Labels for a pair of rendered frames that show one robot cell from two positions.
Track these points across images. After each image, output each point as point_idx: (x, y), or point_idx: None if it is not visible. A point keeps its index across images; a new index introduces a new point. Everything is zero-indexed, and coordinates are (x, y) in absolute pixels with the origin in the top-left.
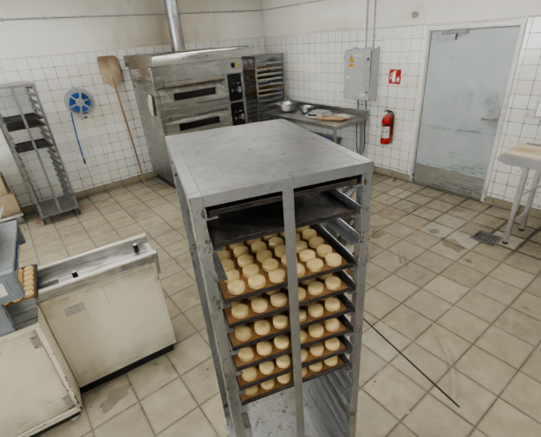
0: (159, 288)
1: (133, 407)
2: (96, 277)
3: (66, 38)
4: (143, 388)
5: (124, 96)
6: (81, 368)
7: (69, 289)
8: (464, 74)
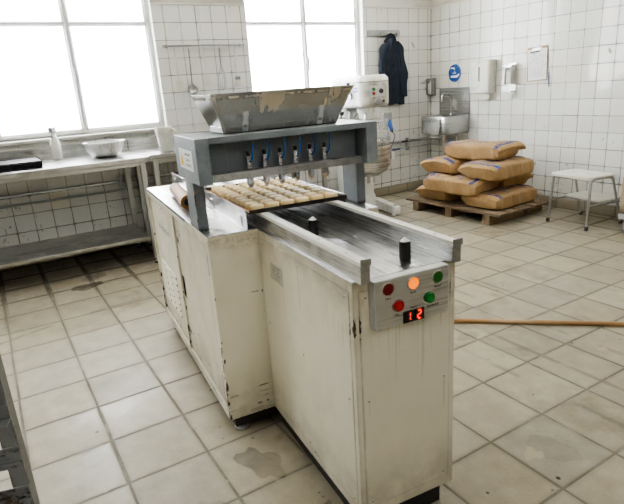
0: (352, 358)
1: (227, 493)
2: (296, 239)
3: None
4: (266, 498)
5: None
6: (276, 380)
7: (277, 234)
8: None
